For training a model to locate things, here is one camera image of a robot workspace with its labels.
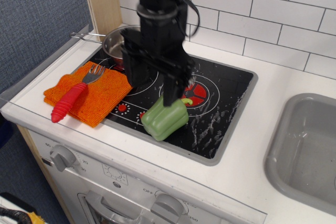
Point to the white toy oven door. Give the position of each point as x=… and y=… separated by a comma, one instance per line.
x=116, y=209

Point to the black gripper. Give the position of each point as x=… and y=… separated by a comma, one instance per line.
x=158, y=47

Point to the green toy bell pepper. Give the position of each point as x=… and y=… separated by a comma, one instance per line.
x=161, y=121

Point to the orange knitted cloth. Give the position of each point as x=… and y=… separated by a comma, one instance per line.
x=95, y=103

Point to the black toy stovetop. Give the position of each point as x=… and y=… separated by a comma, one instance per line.
x=219, y=94

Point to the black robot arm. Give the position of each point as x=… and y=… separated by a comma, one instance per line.
x=158, y=47

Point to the small silver metal pot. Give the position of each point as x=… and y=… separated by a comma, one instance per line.
x=111, y=44

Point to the grey left oven knob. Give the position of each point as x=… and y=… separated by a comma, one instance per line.
x=62, y=157

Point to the grey right oven knob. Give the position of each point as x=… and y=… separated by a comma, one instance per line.
x=168, y=208

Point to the grey toy sink basin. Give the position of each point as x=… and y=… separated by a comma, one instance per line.
x=300, y=162

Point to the grey oven knob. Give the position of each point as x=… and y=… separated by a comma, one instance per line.
x=62, y=157
x=168, y=208

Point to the yellow cloth scrap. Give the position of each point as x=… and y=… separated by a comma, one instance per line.
x=35, y=219

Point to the red handled toy fork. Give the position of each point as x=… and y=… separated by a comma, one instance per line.
x=67, y=101

